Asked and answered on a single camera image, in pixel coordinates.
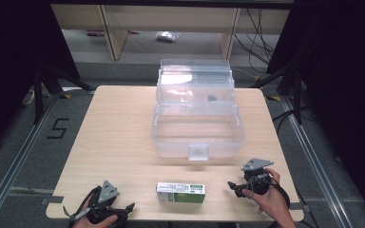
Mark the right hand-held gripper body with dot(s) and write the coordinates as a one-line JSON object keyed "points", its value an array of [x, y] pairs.
{"points": [[256, 177]]}

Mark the black metal stand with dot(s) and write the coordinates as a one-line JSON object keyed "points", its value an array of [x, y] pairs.
{"points": [[297, 95], [38, 95]]}

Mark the person's right hand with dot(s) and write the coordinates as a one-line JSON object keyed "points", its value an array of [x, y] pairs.
{"points": [[270, 199]]}

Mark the person's left hand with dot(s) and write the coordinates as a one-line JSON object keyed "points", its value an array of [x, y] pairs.
{"points": [[92, 223]]}

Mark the aluminium floor rail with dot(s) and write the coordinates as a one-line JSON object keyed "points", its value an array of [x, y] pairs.
{"points": [[15, 164], [316, 164]]}

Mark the yellow and black tape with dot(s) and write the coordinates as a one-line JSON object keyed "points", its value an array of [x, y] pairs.
{"points": [[273, 98]]}

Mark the green and white carton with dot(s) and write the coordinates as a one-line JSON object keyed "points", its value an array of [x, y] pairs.
{"points": [[180, 192]]}

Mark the light wooden cabinet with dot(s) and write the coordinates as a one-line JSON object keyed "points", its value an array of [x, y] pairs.
{"points": [[114, 28]]}

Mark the black curtain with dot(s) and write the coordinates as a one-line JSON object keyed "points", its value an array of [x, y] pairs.
{"points": [[345, 79], [9, 63]]}

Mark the small dark item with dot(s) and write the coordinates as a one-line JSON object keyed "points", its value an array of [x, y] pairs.
{"points": [[212, 98]]}

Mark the pink flat item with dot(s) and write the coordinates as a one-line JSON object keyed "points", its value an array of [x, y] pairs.
{"points": [[95, 33]]}

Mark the clear plastic bag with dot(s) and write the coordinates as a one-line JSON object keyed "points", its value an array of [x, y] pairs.
{"points": [[167, 36]]}

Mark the clear plastic storage box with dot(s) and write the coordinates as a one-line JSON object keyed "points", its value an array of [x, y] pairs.
{"points": [[198, 126]]}

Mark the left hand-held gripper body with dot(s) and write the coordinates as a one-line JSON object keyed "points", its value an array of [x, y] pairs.
{"points": [[107, 191]]}

